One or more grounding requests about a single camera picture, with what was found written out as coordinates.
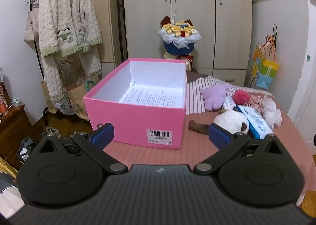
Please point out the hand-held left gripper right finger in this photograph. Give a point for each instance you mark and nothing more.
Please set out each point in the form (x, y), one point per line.
(218, 136)

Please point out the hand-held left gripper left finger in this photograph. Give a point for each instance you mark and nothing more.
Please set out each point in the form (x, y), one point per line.
(103, 135)

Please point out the white and brown plush toy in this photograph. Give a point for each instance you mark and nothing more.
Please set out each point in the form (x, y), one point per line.
(230, 120)

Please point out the pink cardboard box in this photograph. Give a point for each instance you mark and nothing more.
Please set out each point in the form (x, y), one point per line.
(135, 121)

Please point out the small tissue packet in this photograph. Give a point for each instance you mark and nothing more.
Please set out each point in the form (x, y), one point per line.
(228, 102)

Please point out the purple plush toy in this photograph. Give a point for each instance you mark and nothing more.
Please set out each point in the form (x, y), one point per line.
(214, 96)

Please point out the blue wet wipes packet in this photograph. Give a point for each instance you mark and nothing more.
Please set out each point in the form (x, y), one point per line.
(256, 121)

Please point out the pink fluffy pompom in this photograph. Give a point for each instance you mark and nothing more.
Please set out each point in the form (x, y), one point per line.
(242, 97)

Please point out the white fluffy toy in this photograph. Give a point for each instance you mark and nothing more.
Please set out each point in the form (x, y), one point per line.
(271, 113)

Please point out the pair of grey shoes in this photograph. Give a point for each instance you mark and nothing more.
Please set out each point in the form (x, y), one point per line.
(51, 132)

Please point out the printed paper sheet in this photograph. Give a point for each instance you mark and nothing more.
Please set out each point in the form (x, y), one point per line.
(153, 96)

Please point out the dark brown bedding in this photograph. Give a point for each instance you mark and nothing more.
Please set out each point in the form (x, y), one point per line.
(195, 76)

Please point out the cream fleece pajama pants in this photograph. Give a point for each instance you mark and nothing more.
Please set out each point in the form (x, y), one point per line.
(91, 64)

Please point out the black plastic bag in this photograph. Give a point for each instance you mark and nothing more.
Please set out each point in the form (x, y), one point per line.
(27, 149)

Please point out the cream container with red ribbon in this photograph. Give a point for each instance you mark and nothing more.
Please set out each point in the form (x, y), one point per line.
(187, 62)

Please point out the colourful gift bag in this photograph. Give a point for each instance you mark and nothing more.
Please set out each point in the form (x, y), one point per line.
(265, 69)

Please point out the wooden nightstand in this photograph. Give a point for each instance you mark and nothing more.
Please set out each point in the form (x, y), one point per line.
(14, 128)

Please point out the white door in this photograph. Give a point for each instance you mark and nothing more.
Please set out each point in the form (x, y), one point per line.
(303, 91)

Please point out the yellow cloth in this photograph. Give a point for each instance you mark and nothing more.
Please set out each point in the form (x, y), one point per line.
(7, 165)

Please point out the flower bouquet with blue wrap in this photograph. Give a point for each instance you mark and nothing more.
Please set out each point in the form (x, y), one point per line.
(179, 39)

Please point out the red labelled bottle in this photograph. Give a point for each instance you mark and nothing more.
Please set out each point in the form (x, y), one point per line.
(3, 96)

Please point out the beige side cabinet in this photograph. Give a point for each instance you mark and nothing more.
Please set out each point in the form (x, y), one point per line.
(102, 17)

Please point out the beige wardrobe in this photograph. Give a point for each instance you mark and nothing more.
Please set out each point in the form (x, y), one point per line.
(197, 17)

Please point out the cream fleece pajama top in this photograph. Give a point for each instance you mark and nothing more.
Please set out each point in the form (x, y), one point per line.
(66, 17)

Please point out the beige tote bag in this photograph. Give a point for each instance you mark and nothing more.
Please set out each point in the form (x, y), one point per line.
(30, 24)

